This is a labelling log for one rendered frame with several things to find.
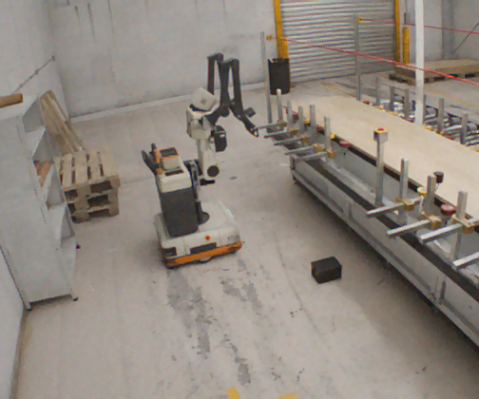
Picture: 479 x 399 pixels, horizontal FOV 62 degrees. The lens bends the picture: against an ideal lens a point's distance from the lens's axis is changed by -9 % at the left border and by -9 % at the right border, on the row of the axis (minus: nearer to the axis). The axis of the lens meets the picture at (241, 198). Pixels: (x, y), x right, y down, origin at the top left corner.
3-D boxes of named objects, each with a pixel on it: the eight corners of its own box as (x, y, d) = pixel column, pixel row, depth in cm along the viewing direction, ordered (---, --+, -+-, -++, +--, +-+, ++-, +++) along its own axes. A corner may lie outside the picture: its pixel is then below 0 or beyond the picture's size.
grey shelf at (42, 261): (28, 311, 327) (-40, 130, 260) (38, 256, 406) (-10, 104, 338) (78, 300, 337) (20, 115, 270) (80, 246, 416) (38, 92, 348)
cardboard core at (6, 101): (-16, 102, 303) (19, 93, 310) (-13, 100, 310) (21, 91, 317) (-13, 111, 306) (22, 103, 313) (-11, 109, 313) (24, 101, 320)
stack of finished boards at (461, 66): (488, 69, 940) (488, 63, 932) (415, 78, 880) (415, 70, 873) (467, 65, 1006) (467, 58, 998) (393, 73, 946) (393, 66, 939)
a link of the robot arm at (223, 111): (219, 57, 319) (222, 58, 310) (236, 57, 323) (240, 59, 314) (216, 114, 336) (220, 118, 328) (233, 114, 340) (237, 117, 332)
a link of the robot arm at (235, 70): (228, 59, 322) (233, 60, 312) (236, 58, 323) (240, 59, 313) (233, 113, 340) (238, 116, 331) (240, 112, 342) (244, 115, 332)
